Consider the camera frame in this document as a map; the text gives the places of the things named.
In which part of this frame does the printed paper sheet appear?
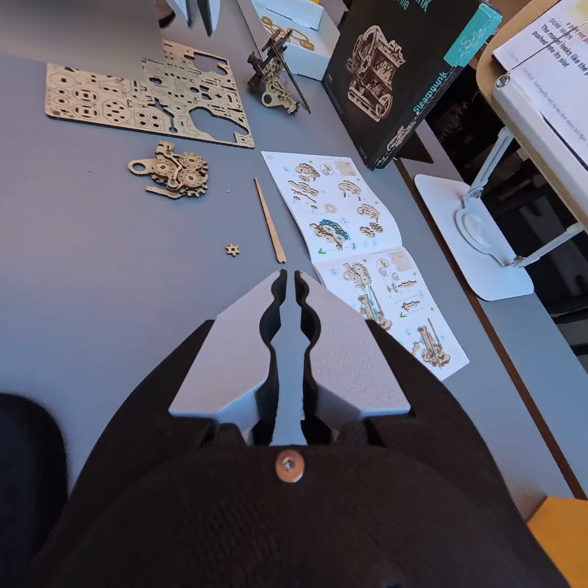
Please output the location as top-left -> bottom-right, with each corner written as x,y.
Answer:
494,0 -> 588,171

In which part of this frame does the grey desk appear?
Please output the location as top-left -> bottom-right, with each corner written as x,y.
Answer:
0,0 -> 575,520
400,119 -> 588,497

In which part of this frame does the dark wooden model part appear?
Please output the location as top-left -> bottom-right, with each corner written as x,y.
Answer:
247,28 -> 312,115

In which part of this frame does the black model kit box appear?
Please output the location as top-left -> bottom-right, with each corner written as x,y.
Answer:
322,0 -> 503,170

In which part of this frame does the white panel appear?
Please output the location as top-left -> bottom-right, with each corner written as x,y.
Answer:
198,0 -> 219,36

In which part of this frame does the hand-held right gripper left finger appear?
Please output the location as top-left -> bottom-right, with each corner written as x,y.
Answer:
168,269 -> 288,446

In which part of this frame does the wooden gear assembly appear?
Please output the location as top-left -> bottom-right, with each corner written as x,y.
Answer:
128,141 -> 209,199

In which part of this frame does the dark rounded object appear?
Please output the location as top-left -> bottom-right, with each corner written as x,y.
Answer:
0,393 -> 70,588

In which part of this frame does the yellow plastic bin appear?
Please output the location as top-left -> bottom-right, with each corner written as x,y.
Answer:
527,496 -> 588,588

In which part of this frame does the thin wooden stick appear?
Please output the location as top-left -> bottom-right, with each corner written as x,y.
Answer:
254,178 -> 287,264

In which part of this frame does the white cardboard box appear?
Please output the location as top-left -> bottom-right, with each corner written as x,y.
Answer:
236,0 -> 341,82

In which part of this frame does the wooden puzzle parts sheet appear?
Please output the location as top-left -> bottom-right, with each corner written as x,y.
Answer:
44,39 -> 255,149

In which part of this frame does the white instruction booklet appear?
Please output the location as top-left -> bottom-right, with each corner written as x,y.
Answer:
261,151 -> 470,382

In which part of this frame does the tan document board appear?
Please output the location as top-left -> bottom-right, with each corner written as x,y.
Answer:
475,0 -> 588,226

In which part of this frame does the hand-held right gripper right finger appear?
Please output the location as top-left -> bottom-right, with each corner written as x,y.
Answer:
294,270 -> 411,446

